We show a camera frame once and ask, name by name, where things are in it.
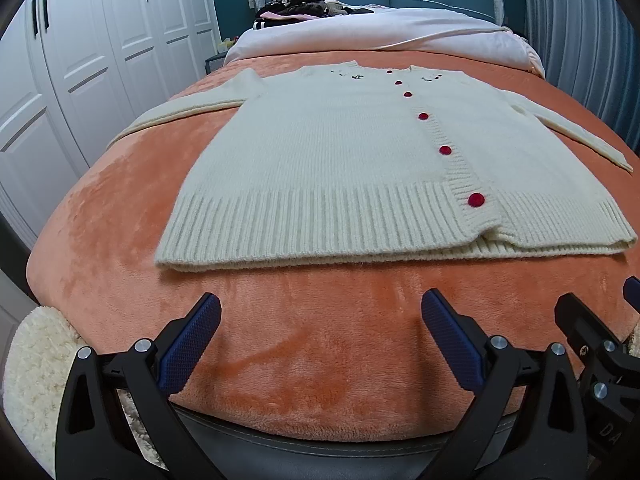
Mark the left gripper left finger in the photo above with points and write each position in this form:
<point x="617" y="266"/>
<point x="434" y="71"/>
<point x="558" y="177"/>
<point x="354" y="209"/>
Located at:
<point x="93" y="438"/>

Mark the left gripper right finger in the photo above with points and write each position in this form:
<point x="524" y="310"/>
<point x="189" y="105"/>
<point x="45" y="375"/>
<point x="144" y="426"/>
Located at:
<point x="548" y="438"/>

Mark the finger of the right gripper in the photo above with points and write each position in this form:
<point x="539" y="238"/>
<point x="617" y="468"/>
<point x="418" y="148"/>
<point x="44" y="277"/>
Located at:
<point x="631" y="292"/>
<point x="609" y="382"/>

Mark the cream knit cardigan red buttons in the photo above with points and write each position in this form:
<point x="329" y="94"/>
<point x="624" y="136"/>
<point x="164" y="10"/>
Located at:
<point x="345" y="163"/>

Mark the dark clothes pile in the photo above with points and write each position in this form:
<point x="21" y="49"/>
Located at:
<point x="286" y="12"/>

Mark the cream fluffy rug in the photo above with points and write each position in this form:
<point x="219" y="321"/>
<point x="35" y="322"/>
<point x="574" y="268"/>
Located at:
<point x="40" y="356"/>

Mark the orange plush bed blanket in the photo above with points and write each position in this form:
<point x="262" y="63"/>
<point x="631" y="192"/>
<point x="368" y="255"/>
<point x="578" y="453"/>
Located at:
<point x="316" y="352"/>

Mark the grey pleated curtain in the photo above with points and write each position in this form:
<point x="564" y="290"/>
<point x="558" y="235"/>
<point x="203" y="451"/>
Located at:
<point x="591" y="52"/>

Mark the white folded duvet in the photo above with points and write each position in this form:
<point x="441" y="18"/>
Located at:
<point x="410" y="29"/>

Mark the white panelled wardrobe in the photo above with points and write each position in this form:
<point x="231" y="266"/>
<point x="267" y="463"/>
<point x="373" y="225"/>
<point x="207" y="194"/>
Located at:
<point x="74" y="74"/>

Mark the black leather bed frame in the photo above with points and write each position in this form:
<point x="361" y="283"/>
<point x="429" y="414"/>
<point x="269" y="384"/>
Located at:
<point x="244" y="453"/>

